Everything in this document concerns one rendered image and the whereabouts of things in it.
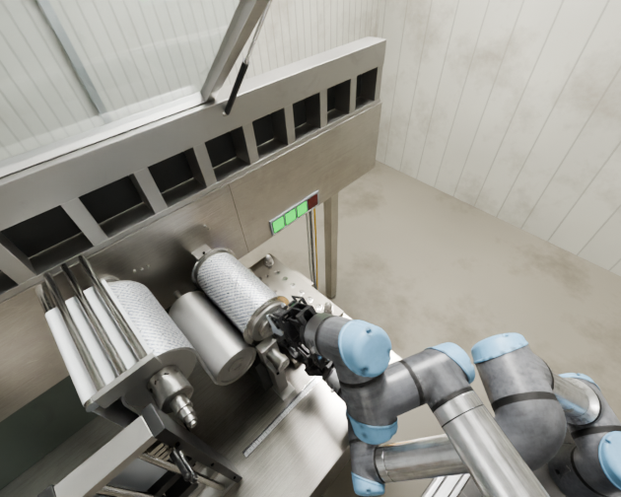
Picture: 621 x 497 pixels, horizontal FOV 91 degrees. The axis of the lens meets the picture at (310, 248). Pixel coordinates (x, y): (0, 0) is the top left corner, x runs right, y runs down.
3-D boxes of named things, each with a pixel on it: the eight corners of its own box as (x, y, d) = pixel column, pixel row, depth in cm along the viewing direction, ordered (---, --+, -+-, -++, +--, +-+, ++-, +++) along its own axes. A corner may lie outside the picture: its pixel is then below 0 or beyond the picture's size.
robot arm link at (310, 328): (356, 338, 56) (325, 371, 52) (341, 333, 60) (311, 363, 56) (336, 306, 54) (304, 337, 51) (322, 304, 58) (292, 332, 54)
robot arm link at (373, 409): (428, 427, 48) (411, 363, 47) (364, 458, 46) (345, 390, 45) (402, 401, 56) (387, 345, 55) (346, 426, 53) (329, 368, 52)
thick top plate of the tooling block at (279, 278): (311, 351, 101) (310, 342, 97) (241, 284, 121) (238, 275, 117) (343, 319, 108) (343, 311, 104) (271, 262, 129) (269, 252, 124)
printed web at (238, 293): (198, 452, 89) (103, 393, 52) (162, 392, 101) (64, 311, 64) (296, 358, 106) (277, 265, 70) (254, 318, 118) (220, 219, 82)
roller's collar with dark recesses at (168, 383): (169, 418, 58) (155, 407, 54) (155, 394, 62) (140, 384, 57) (197, 392, 61) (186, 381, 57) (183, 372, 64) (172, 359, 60)
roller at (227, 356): (224, 391, 79) (211, 374, 71) (177, 330, 92) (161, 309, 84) (260, 359, 85) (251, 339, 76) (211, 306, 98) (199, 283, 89)
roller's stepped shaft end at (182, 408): (188, 434, 55) (182, 430, 53) (172, 409, 58) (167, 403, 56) (204, 420, 56) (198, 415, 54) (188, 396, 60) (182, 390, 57)
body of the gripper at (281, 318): (291, 294, 68) (320, 298, 58) (310, 323, 70) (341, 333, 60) (265, 316, 65) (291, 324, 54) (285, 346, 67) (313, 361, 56)
